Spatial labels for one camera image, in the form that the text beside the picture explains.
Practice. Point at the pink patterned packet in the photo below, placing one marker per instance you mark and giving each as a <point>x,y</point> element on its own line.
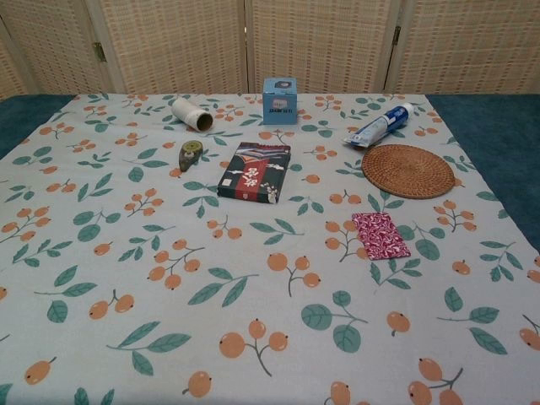
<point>379,236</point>

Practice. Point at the green brown correction tape dispenser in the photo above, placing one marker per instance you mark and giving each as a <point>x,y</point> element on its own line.
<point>188,154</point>

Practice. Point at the small blue cardboard box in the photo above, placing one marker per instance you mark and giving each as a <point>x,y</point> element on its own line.
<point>280,105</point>

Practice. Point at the white paper roll cardboard core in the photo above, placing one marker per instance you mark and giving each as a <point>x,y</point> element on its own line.
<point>185,110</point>

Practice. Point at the blue white toothpaste tube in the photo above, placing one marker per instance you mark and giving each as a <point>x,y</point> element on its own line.
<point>379,124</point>

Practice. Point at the round woven rattan coaster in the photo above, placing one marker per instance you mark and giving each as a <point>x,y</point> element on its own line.
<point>408,171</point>

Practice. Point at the fruit and leaf print tablecloth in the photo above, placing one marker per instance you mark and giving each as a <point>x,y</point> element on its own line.
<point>126,253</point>

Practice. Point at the woven bamboo screen panel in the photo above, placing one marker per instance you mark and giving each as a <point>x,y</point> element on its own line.
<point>320,42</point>
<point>464,42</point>
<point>177,42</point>
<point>10,67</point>
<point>55,42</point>

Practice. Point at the brass screen hinge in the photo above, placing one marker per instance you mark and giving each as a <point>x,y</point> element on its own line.
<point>98,51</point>
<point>397,36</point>

